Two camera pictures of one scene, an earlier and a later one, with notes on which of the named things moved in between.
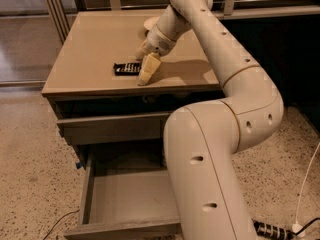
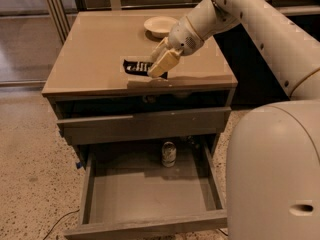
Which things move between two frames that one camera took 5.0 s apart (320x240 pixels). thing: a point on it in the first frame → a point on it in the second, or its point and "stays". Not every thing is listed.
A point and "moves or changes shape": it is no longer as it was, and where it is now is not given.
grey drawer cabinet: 110,121 stays
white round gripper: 157,43 → 182,38
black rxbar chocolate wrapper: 128,69 moves or changes shape
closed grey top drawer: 117,128 stays
